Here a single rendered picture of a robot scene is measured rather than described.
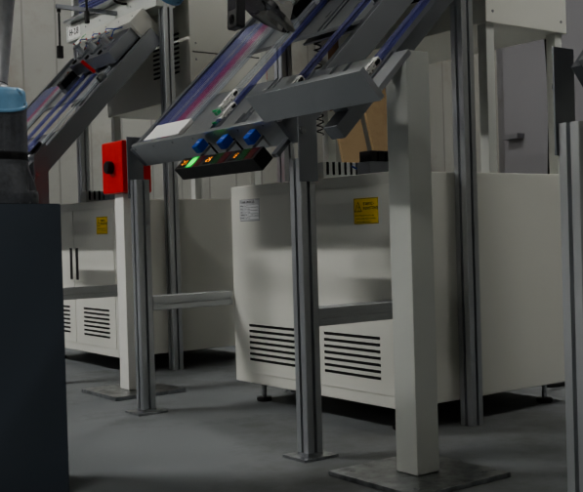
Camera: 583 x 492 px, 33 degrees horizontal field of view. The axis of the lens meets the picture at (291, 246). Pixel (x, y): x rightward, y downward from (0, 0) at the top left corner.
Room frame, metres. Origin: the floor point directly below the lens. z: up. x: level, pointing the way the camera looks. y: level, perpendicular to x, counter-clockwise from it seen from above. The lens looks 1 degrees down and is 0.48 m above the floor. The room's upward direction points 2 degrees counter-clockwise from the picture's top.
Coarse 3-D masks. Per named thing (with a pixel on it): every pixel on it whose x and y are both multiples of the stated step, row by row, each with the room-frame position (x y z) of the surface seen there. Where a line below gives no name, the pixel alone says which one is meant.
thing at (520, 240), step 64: (256, 192) 2.75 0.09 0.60; (320, 192) 2.51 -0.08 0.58; (384, 192) 2.31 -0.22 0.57; (448, 192) 2.39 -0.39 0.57; (512, 192) 2.53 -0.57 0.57; (256, 256) 2.75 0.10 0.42; (320, 256) 2.51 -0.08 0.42; (384, 256) 2.32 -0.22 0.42; (448, 256) 2.39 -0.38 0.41; (512, 256) 2.53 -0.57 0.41; (256, 320) 2.76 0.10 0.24; (384, 320) 2.32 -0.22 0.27; (448, 320) 2.39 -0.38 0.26; (512, 320) 2.52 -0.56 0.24; (384, 384) 2.33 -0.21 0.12; (448, 384) 2.38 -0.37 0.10; (512, 384) 2.52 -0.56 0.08
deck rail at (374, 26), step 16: (384, 0) 2.28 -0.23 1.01; (400, 0) 2.31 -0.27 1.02; (368, 16) 2.25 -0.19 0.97; (384, 16) 2.28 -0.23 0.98; (352, 32) 2.24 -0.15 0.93; (368, 32) 2.25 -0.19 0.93; (384, 32) 2.28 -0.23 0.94; (352, 48) 2.22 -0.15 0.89; (368, 48) 2.25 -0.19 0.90; (320, 112) 2.16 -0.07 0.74; (288, 128) 2.11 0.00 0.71
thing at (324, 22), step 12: (288, 0) 2.83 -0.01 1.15; (336, 0) 2.54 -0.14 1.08; (348, 0) 2.47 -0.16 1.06; (360, 0) 2.42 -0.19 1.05; (372, 0) 2.36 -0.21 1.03; (324, 12) 2.53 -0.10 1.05; (336, 12) 2.47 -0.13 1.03; (348, 12) 2.41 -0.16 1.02; (252, 24) 2.88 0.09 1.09; (312, 24) 2.51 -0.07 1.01; (324, 24) 2.45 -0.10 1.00; (336, 24) 2.39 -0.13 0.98; (276, 36) 2.63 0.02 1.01; (288, 36) 2.57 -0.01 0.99; (300, 36) 2.50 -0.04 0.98; (312, 36) 2.47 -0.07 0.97; (324, 36) 2.52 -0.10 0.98; (264, 48) 2.63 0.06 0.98
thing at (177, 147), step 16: (224, 128) 2.27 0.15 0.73; (240, 128) 2.22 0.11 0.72; (256, 128) 2.18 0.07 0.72; (272, 128) 2.14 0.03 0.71; (144, 144) 2.59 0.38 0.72; (160, 144) 2.53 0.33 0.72; (176, 144) 2.48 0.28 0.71; (192, 144) 2.42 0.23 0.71; (240, 144) 2.28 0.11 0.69; (272, 144) 2.19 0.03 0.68; (144, 160) 2.66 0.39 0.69; (160, 160) 2.60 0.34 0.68; (176, 160) 2.54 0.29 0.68
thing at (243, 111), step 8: (272, 80) 2.38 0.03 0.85; (280, 80) 2.34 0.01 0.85; (256, 88) 2.41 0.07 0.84; (264, 88) 2.38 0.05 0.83; (224, 96) 2.53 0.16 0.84; (216, 104) 2.52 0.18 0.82; (240, 104) 2.39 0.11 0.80; (248, 104) 2.36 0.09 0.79; (208, 112) 2.51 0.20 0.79; (232, 112) 2.39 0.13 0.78; (240, 112) 2.35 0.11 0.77; (248, 112) 2.29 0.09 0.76; (256, 112) 2.28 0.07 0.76; (200, 120) 2.50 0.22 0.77; (208, 120) 2.46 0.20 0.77; (224, 120) 2.38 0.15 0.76; (232, 120) 2.34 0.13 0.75; (240, 120) 2.30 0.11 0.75; (248, 120) 2.27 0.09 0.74; (192, 128) 2.49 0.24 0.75; (200, 128) 2.45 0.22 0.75; (208, 128) 2.41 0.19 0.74
